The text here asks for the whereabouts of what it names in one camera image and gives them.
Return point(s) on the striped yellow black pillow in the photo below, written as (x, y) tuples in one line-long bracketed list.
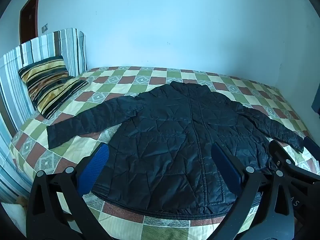
[(50, 85)]

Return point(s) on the black quilted jacket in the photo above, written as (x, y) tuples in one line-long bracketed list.
[(162, 142)]

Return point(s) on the dark blue cloth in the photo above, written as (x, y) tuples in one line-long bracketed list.
[(316, 101)]

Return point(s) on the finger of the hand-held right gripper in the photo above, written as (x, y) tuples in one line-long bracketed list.
[(287, 156), (312, 145)]

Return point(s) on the wall switch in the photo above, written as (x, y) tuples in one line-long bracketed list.
[(44, 28)]

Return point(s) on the brown wooden door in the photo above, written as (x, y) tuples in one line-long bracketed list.
[(28, 22)]

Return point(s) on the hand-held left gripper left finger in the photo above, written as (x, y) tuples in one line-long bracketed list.
[(97, 165)]

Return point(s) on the checkered bed blanket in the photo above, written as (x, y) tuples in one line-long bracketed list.
[(120, 80)]

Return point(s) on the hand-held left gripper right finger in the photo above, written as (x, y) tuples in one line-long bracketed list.
[(227, 167)]

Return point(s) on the striped headboard cover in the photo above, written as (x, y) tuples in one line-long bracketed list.
[(15, 62)]

